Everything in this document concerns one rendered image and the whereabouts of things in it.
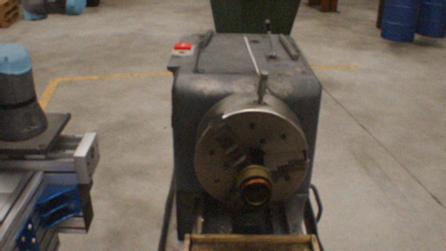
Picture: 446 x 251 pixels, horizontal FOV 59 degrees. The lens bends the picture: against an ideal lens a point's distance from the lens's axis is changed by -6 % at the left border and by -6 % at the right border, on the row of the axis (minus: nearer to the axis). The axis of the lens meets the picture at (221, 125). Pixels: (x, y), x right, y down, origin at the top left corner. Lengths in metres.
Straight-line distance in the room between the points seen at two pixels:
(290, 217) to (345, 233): 1.38
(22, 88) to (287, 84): 0.73
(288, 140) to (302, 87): 0.20
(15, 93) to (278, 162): 0.70
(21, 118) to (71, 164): 0.18
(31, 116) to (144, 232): 1.55
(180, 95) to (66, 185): 0.41
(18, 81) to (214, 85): 0.54
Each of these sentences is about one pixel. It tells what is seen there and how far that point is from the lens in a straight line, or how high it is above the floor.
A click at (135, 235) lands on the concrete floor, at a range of 2.57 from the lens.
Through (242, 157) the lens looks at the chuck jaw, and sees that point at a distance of 1.05.
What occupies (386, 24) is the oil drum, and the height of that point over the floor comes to 0.26.
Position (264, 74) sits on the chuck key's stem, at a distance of 1.07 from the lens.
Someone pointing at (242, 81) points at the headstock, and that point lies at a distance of 1.23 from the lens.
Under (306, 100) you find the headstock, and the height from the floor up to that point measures 1.20.
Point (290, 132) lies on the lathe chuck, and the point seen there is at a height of 1.17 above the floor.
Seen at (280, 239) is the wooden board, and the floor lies 0.90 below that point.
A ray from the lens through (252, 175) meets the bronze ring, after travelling 1.02.
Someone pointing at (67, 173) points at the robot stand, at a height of 1.06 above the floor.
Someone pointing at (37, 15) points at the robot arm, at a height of 1.42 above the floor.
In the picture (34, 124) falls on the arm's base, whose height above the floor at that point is 1.19.
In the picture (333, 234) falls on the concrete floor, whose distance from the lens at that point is 2.63.
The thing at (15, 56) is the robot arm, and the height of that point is 1.38.
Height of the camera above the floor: 1.67
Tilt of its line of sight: 26 degrees down
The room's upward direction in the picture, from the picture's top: 1 degrees clockwise
